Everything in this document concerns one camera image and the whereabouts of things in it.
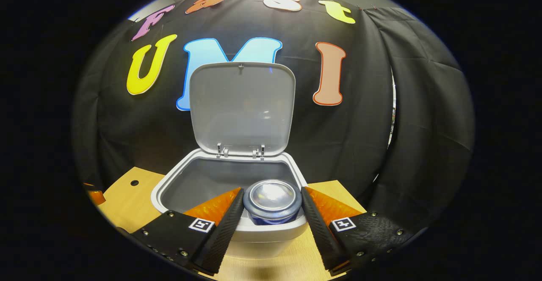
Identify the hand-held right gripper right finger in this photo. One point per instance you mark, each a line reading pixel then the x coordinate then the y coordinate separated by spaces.
pixel 322 238

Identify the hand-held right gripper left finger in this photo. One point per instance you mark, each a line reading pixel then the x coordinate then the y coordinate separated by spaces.
pixel 224 234

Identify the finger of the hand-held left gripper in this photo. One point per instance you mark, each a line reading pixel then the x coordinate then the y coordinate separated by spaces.
pixel 96 196

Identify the silver pop can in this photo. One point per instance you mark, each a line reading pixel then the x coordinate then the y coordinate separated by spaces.
pixel 273 200

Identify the white desktop garbage bin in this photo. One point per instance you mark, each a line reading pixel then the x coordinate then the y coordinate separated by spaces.
pixel 241 103

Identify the wooden desktop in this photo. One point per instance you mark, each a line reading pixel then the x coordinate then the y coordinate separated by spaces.
pixel 123 205

